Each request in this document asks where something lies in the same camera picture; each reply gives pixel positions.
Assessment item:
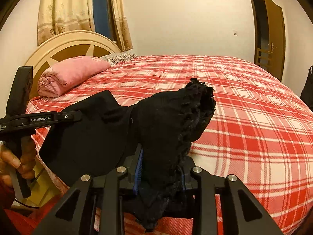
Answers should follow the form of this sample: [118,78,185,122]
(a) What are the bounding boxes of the black pants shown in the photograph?
[39,78,215,232]

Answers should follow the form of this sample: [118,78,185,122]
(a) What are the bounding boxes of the brown wooden door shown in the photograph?
[251,0,286,81]

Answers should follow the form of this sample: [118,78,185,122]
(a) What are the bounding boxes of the cream wooden headboard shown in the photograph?
[25,30,121,99]

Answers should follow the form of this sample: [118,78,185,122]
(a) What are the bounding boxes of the red plaid bed sheet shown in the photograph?
[27,55,312,234]

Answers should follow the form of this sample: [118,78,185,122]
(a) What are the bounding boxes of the person's left hand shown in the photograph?
[1,136,37,188]

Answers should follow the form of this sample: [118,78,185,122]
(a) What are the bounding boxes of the dark window pane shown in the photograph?
[93,0,116,41]

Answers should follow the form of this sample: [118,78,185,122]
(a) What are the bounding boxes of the black bag by wall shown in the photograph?
[300,65,313,111]

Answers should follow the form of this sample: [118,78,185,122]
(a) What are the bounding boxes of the beige patterned curtain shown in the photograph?
[37,0,133,52]

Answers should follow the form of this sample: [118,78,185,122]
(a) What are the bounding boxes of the striped grey pillow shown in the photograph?
[100,52,137,65]

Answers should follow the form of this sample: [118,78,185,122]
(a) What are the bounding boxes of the pink folded quilt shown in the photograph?
[37,56,111,98]

